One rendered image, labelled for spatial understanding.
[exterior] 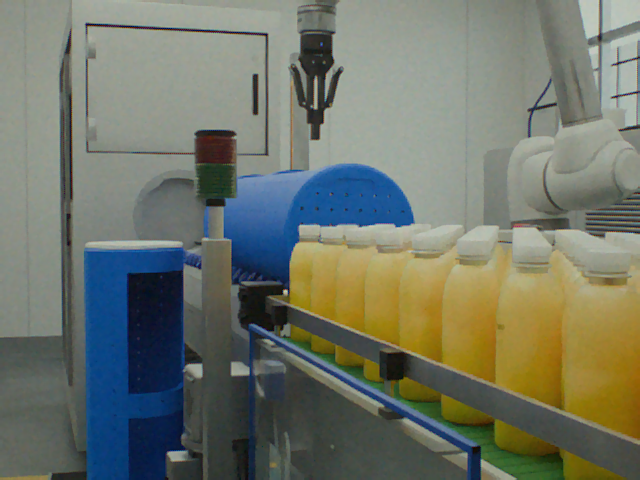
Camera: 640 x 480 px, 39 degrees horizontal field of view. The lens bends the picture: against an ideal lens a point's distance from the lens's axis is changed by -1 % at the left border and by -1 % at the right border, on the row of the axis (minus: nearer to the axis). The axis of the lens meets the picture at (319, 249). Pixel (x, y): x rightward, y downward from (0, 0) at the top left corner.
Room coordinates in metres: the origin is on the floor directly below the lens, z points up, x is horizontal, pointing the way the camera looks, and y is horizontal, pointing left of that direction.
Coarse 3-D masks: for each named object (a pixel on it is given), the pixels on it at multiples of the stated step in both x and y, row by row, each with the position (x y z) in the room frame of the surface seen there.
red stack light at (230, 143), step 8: (208, 136) 1.31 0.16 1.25; (216, 136) 1.31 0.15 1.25; (224, 136) 1.31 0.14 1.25; (200, 144) 1.31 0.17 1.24; (208, 144) 1.31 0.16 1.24; (216, 144) 1.31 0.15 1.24; (224, 144) 1.31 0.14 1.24; (232, 144) 1.32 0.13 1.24; (200, 152) 1.31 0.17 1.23; (208, 152) 1.31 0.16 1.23; (216, 152) 1.31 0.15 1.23; (224, 152) 1.31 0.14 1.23; (232, 152) 1.32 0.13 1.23; (200, 160) 1.31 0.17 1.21; (208, 160) 1.31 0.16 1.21; (216, 160) 1.31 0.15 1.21; (224, 160) 1.31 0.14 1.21; (232, 160) 1.32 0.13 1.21
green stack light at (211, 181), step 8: (200, 168) 1.31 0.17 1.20; (208, 168) 1.31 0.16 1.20; (216, 168) 1.31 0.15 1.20; (224, 168) 1.31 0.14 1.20; (232, 168) 1.32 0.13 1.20; (200, 176) 1.31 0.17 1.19; (208, 176) 1.31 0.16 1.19; (216, 176) 1.31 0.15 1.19; (224, 176) 1.31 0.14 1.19; (232, 176) 1.32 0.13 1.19; (200, 184) 1.31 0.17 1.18; (208, 184) 1.31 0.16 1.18; (216, 184) 1.31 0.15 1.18; (224, 184) 1.31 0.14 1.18; (232, 184) 1.32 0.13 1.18; (200, 192) 1.31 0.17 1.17; (208, 192) 1.31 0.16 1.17; (216, 192) 1.31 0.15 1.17; (224, 192) 1.31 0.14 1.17; (232, 192) 1.32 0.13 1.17
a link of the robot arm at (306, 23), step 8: (304, 8) 2.03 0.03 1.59; (312, 8) 2.02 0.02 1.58; (320, 8) 2.02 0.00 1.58; (328, 8) 2.03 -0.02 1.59; (304, 16) 2.03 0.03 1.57; (312, 16) 2.02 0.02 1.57; (320, 16) 2.02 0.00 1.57; (328, 16) 2.03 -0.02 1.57; (304, 24) 2.03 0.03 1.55; (312, 24) 2.02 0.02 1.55; (320, 24) 2.02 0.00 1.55; (328, 24) 2.03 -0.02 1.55; (304, 32) 2.05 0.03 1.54; (312, 32) 2.04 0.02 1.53; (320, 32) 2.04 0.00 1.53; (328, 32) 2.05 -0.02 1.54
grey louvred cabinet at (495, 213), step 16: (496, 160) 4.88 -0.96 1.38; (496, 176) 4.88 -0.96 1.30; (496, 192) 4.87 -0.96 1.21; (496, 208) 4.87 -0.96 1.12; (608, 208) 3.72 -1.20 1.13; (624, 208) 3.60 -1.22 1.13; (496, 224) 4.87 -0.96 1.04; (576, 224) 4.01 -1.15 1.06; (592, 224) 3.86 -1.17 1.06; (608, 224) 3.72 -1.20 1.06; (624, 224) 3.60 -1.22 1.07
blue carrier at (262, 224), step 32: (256, 192) 2.12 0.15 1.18; (288, 192) 1.85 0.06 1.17; (320, 192) 1.80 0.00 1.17; (352, 192) 1.83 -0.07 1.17; (384, 192) 1.85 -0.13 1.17; (224, 224) 2.33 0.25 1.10; (256, 224) 2.00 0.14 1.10; (288, 224) 1.78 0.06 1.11; (320, 224) 1.80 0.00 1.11; (352, 224) 1.82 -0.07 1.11; (256, 256) 2.06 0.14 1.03; (288, 256) 1.79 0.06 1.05
